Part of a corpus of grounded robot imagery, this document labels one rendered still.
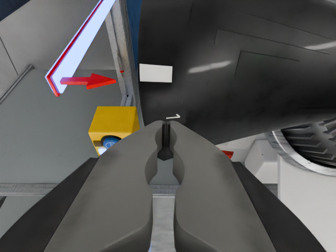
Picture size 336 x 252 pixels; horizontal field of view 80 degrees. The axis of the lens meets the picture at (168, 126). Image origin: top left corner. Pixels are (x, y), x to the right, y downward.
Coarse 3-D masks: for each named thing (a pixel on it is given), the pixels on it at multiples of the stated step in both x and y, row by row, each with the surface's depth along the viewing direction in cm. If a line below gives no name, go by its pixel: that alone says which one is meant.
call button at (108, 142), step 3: (105, 138) 46; (108, 138) 46; (111, 138) 46; (114, 138) 46; (105, 141) 46; (108, 141) 45; (111, 141) 45; (114, 141) 46; (105, 144) 46; (108, 144) 46; (111, 144) 46; (105, 147) 47; (108, 147) 47
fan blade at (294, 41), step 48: (144, 0) 17; (192, 0) 17; (240, 0) 17; (288, 0) 16; (144, 48) 19; (192, 48) 19; (240, 48) 18; (288, 48) 18; (144, 96) 21; (192, 96) 21; (240, 96) 21; (288, 96) 21
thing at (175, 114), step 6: (174, 108) 22; (180, 108) 22; (162, 114) 22; (168, 114) 22; (174, 114) 22; (180, 114) 22; (162, 120) 23; (168, 120) 23; (174, 120) 23; (180, 120) 23
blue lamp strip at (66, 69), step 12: (108, 0) 38; (96, 12) 32; (96, 24) 32; (84, 36) 27; (72, 48) 24; (84, 48) 27; (72, 60) 24; (60, 72) 21; (72, 72) 24; (60, 84) 21
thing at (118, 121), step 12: (96, 108) 50; (108, 108) 50; (120, 108) 50; (132, 108) 50; (96, 120) 47; (108, 120) 47; (120, 120) 47; (132, 120) 47; (96, 132) 45; (108, 132) 45; (120, 132) 45; (132, 132) 45
